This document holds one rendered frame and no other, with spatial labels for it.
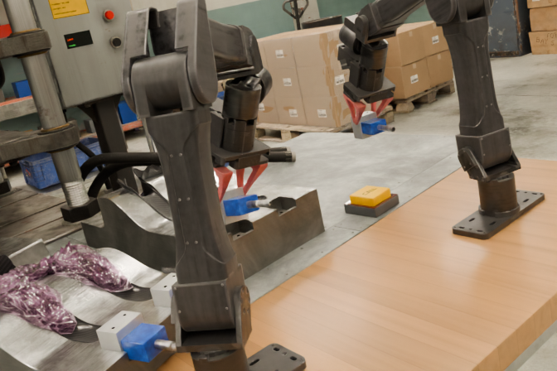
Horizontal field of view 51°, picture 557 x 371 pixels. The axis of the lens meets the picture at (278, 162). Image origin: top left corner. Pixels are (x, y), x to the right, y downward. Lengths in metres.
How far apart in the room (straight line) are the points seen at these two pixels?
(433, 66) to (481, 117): 4.95
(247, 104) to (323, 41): 3.95
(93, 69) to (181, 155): 1.18
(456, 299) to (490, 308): 0.05
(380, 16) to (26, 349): 0.85
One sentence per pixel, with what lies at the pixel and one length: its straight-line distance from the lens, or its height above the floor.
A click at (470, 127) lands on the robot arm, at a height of 0.97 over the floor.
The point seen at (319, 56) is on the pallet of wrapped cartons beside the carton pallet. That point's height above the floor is 0.74.
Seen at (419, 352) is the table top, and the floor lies 0.80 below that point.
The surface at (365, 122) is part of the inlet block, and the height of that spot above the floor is 0.94.
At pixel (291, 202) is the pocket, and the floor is 0.88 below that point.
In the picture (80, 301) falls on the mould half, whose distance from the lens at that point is 0.96.
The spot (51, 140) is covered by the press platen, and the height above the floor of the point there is 1.02.
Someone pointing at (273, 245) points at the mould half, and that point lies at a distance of 1.06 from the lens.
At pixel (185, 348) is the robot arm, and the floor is 0.88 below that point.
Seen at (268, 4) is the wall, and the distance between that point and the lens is 9.06.
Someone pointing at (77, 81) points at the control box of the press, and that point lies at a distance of 1.80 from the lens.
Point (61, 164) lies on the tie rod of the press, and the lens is 1.64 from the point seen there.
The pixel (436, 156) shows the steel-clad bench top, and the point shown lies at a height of 0.80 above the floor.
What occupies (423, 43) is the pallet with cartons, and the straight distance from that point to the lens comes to 5.87.
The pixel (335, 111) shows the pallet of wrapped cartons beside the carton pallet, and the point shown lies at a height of 0.28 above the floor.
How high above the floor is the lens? 1.24
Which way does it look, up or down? 15 degrees down
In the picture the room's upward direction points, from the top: 12 degrees counter-clockwise
